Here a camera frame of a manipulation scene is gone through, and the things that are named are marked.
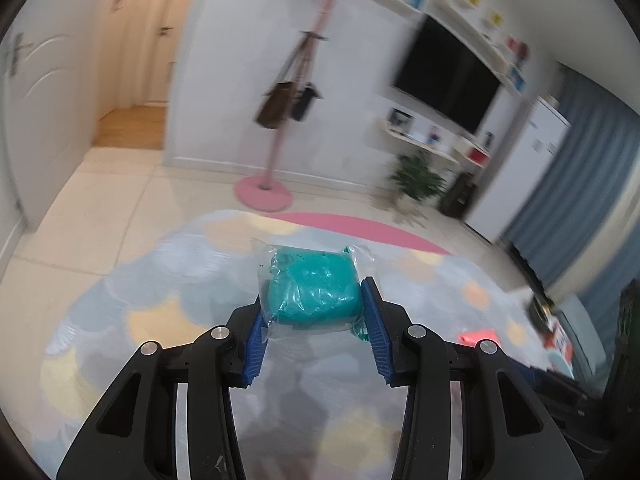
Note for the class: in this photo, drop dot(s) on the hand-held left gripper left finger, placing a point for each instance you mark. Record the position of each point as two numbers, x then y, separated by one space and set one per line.
255 350

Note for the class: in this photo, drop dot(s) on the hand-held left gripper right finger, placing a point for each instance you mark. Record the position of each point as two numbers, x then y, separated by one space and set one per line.
377 330

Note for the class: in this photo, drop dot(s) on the teal clay packet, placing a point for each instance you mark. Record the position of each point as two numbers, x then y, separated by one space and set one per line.
315 290

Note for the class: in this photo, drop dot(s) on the pink clay packet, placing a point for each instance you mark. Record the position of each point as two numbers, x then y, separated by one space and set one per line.
477 337

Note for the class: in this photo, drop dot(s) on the orange white box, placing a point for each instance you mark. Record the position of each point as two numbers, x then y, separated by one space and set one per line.
555 337

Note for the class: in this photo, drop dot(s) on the dark round plate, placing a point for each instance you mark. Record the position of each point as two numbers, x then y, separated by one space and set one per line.
542 305

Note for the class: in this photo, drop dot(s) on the round scalloped pastel rug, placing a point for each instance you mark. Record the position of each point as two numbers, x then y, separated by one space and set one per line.
175 285

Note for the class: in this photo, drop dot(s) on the potted green plant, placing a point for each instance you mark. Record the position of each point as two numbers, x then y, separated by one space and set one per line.
415 180

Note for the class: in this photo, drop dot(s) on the pink coat stand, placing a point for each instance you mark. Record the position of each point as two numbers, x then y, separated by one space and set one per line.
262 195

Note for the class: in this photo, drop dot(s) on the red white shelf box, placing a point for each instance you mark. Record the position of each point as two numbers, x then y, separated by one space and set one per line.
477 156

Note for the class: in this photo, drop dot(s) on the white refrigerator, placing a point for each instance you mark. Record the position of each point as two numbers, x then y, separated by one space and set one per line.
525 170

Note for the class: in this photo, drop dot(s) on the blue grey curtain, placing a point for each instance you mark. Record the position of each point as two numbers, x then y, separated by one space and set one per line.
590 185

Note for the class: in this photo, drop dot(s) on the black hanging bag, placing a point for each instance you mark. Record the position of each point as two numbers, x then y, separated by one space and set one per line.
304 102

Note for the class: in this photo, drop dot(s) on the brown hanging bag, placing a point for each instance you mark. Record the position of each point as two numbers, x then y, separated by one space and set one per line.
275 107

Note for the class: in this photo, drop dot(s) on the white door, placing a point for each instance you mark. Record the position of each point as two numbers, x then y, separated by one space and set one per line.
45 125

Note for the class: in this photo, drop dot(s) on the white wall shelf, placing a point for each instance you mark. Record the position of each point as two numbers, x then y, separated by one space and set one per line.
415 142

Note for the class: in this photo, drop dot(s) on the black wall television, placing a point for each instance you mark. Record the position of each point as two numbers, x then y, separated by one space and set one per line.
445 80

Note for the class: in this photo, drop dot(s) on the white upper wall shelves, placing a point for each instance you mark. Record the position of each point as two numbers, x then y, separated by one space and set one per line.
450 7

